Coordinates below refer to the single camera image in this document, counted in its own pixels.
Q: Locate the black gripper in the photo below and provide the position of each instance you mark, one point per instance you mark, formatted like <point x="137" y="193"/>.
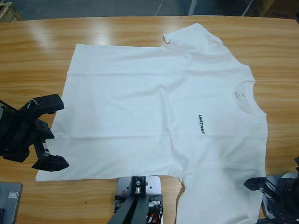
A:
<point x="292" y="191"/>
<point x="16" y="135"/>

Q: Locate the white T-shirt with UNITREE print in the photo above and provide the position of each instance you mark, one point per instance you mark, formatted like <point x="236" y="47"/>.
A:
<point x="140" y="105"/>

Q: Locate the black and silver clamp fitting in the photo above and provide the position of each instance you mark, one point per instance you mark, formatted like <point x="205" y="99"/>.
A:
<point x="118" y="205"/>

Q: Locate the black block with silver connector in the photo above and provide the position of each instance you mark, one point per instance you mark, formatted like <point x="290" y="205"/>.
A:
<point x="156" y="199"/>

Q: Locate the wooden pallet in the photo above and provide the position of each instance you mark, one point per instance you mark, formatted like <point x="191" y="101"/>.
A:
<point x="10" y="11"/>

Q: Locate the cardboard box with dark lettering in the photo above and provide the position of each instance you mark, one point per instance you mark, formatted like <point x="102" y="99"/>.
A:
<point x="282" y="9"/>

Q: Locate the cardboard box with blue print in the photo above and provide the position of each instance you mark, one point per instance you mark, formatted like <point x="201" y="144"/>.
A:
<point x="259" y="8"/>

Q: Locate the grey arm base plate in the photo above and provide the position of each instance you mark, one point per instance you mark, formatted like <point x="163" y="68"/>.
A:
<point x="14" y="205"/>
<point x="264" y="207"/>

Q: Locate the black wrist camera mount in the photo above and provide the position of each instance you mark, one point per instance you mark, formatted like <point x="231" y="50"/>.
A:
<point x="297" y="164"/>
<point x="51" y="103"/>

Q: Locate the black bracket with silver bolt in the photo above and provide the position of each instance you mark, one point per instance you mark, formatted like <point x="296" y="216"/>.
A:
<point x="137" y="186"/>

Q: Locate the dark camera post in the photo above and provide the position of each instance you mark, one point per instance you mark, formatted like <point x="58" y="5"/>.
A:
<point x="130" y="214"/>

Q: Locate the white camera mounting plate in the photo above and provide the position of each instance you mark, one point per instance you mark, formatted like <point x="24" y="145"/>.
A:
<point x="153" y="184"/>

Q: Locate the white metal frame leg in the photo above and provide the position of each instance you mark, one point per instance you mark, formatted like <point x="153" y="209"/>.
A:
<point x="192" y="7"/>
<point x="248" y="8"/>

